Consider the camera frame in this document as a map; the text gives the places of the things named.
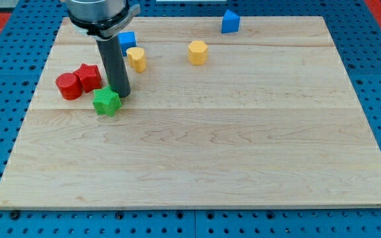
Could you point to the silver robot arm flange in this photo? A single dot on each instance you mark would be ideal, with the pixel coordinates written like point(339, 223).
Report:
point(101, 19)

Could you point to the green star block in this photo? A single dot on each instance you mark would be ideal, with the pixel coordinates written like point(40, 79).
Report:
point(106, 101)

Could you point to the red star block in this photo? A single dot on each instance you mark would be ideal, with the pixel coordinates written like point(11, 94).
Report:
point(89, 77)

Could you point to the yellow hexagon block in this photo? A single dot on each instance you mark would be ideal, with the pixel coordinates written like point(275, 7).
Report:
point(198, 52)

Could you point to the wooden board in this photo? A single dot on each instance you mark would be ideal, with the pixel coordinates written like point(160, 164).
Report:
point(270, 121)

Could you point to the yellow heart block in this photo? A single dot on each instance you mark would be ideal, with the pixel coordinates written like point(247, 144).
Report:
point(137, 58)

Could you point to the blue cube block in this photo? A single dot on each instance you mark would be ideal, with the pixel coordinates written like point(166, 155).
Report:
point(126, 40)

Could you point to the blue triangle block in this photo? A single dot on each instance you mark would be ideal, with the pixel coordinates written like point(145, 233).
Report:
point(230, 22)

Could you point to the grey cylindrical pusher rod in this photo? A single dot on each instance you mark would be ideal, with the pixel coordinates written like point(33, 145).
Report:
point(113, 61)

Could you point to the red cylinder block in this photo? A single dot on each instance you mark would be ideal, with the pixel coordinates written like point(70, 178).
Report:
point(69, 86)

